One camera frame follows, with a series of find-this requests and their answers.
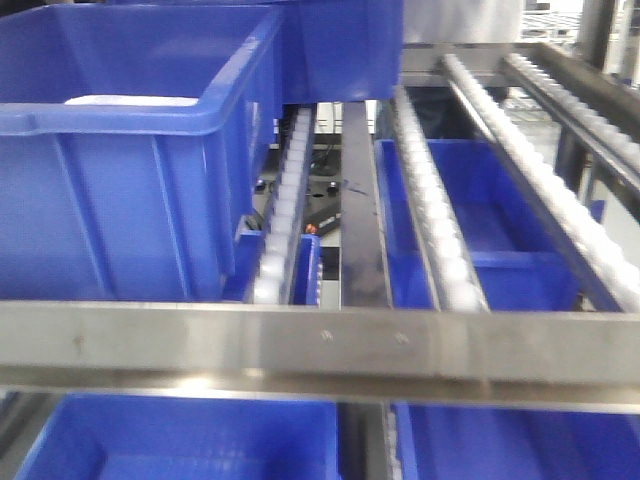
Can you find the black robot base below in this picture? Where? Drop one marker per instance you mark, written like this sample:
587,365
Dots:
322,201

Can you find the steel front shelf beam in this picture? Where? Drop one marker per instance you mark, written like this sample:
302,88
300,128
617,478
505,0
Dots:
562,361

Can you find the left white roller track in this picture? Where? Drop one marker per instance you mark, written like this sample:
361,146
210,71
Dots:
280,237

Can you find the white roller track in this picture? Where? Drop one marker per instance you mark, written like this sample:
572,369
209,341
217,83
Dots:
450,273
609,281
280,237

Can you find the middle white roller track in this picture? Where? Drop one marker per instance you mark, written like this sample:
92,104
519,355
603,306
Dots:
450,273

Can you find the blue crate rear on rollers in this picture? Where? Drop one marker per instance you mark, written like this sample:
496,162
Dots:
301,51

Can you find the blue crate lower level right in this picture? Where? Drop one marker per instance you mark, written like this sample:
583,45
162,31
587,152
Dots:
518,267

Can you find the large blue crate front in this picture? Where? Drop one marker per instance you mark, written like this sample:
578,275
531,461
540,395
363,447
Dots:
115,202

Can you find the blue crate bottom right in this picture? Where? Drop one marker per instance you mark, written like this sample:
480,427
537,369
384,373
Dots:
450,442

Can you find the white contents in crate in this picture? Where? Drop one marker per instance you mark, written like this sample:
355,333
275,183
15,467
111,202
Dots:
132,100

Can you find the right white roller track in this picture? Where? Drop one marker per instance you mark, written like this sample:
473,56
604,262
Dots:
609,281

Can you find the blue crate bottom left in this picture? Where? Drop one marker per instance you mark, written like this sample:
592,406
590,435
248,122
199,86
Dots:
90,436

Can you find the far right roller track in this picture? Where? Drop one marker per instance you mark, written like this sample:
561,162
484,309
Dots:
617,150

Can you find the steel divider rail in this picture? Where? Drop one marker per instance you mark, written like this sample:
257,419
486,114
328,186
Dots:
363,257

